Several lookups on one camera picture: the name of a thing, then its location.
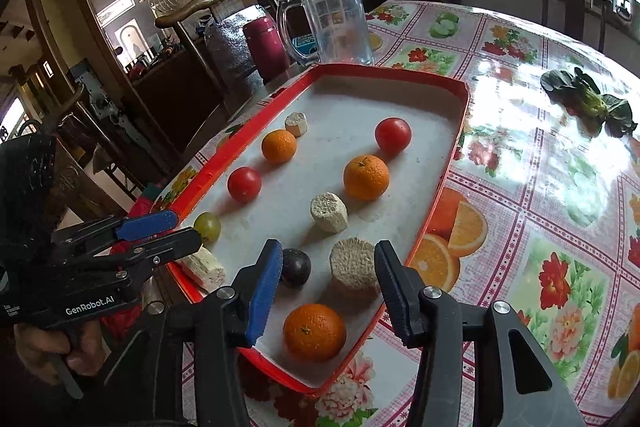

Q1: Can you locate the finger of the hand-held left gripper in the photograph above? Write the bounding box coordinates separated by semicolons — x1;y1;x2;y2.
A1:
50;209;180;254
75;227;202;282

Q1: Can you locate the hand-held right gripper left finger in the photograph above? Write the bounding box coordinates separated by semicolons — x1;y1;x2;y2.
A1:
87;238;284;427

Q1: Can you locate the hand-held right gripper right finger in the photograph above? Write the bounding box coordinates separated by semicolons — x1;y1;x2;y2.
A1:
374;240;587;427

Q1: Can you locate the long beige food chunk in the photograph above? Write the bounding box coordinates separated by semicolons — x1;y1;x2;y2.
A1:
175;247;227;292

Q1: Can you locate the dark purple plum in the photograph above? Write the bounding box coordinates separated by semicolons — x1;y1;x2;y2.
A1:
280;248;312;289

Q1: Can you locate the green round fruit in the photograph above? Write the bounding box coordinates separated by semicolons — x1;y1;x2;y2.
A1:
193;212;222;244

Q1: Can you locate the red tomato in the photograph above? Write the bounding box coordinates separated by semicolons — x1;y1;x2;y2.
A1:
227;166;263;202
374;117;413;156

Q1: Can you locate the medium beige food chunk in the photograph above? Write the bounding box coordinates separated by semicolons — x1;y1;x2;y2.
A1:
310;192;349;235

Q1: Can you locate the orange with stem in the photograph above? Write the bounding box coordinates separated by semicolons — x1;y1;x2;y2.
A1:
343;154;391;201

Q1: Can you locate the small mandarin orange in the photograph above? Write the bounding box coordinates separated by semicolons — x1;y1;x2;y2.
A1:
261;129;298;165

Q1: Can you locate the small beige food chunk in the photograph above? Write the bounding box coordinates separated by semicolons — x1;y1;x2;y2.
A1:
284;112;307;138

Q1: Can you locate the red rimmed white tray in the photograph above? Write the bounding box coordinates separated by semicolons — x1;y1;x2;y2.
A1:
165;63;471;395

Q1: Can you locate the person's left hand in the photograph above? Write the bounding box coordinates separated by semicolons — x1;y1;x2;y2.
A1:
14;317;103;385

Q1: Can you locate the dark wooden cabinet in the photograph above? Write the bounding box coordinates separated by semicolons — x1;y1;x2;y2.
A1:
120;47;231;158

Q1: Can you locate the floral fruit print tablecloth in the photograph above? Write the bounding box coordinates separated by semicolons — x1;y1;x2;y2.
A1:
150;0;640;427

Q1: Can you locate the dark red thermos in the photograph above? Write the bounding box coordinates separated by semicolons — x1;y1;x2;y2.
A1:
242;14;291;80

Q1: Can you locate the clear glass pitcher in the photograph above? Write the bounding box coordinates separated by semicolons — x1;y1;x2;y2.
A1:
276;0;376;68

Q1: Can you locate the green leafy vegetable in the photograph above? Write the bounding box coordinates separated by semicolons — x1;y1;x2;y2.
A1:
540;68;640;138

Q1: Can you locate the dark wooden chair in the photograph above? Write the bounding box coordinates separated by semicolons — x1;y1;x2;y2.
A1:
535;0;613;52

